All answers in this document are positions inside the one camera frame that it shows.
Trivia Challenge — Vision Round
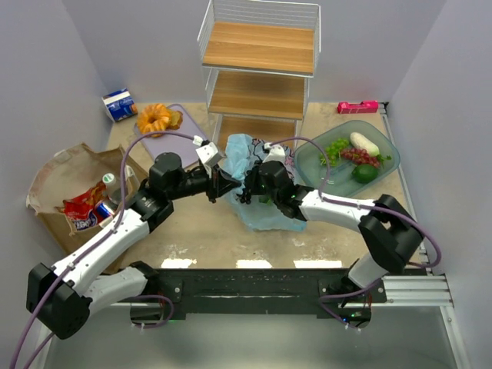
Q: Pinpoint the black base frame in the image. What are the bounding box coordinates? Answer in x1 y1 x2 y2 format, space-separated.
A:
137 268 387 328

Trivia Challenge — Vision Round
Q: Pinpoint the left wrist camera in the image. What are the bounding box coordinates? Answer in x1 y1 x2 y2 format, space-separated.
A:
193 135 224 168

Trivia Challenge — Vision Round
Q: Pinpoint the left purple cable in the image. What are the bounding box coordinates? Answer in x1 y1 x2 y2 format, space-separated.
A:
9 131 201 369

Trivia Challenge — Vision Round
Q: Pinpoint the red candy bag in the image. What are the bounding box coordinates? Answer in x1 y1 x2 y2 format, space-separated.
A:
61 181 106 231

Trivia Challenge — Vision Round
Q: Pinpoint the white radish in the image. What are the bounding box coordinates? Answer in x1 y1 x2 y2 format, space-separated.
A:
350 132 380 157

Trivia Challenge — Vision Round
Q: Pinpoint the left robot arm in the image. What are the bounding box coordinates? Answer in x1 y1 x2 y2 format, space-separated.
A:
26 147 241 340

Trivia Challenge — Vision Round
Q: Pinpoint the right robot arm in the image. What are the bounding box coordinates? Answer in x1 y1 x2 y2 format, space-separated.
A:
238 161 424 298

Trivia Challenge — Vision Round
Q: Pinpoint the red grape bunch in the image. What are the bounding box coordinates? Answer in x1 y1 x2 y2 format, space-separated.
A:
340 148 381 168

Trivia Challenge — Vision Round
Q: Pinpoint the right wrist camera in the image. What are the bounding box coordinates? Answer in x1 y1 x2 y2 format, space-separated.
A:
262 142 286 164

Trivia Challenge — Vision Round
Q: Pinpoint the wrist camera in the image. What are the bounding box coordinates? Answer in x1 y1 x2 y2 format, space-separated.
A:
193 135 224 168
262 142 286 164

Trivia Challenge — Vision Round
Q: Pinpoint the green grape bunch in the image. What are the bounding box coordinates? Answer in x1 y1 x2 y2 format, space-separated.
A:
319 138 349 167

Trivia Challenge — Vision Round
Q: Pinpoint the red bull can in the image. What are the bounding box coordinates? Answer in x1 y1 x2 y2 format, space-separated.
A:
94 198 118 223

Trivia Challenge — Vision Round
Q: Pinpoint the brown paper grocery bag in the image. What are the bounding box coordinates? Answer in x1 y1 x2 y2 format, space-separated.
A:
26 143 125 255

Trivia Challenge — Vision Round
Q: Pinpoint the green lime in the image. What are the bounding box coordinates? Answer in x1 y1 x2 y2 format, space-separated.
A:
351 164 378 184

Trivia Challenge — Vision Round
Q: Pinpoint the pink box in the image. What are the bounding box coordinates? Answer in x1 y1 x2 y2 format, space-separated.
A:
337 100 379 115

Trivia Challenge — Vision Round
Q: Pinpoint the bread slice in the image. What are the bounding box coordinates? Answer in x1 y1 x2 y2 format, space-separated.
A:
168 110 183 130

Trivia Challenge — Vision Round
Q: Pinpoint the white wire wooden shelf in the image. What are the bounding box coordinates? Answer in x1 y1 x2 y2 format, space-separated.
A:
197 1 321 148

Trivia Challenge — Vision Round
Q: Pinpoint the lavender cutting board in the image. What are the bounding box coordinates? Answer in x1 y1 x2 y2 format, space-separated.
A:
140 104 208 168

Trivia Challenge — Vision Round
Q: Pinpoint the green label water bottle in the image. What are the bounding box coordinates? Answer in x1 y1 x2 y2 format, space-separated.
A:
102 172 121 205

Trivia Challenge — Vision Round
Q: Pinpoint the glazed bundt cake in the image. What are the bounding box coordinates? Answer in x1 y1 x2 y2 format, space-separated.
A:
137 103 171 138

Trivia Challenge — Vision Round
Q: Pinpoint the clear green food container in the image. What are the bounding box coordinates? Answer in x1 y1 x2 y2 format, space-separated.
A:
294 120 401 197

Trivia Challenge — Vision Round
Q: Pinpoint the blue white milk carton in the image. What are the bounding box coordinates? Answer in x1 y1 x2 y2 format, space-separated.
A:
101 88 138 123

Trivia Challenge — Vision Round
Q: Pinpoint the light blue plastic bag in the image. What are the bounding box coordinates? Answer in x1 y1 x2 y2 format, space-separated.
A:
223 134 306 232

